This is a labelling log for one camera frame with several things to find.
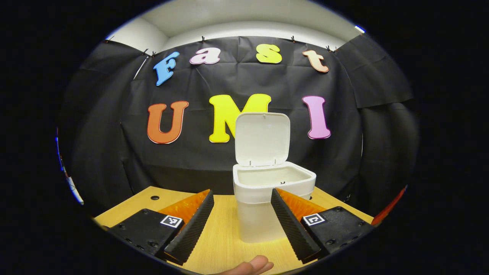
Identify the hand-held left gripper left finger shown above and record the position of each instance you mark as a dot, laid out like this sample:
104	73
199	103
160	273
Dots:
193	229

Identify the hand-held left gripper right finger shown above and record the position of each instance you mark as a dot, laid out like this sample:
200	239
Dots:
290	227

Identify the white desktop garbage bin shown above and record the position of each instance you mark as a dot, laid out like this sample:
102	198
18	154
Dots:
259	225

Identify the red pop can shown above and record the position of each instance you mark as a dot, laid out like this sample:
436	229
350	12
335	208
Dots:
387	208

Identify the wooden desktop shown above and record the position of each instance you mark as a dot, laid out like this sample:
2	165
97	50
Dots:
221	236

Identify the black backdrop cloth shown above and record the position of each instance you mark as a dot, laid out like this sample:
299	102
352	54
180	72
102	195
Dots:
344	152

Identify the white side table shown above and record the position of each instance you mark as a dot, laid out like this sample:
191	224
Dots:
75	193

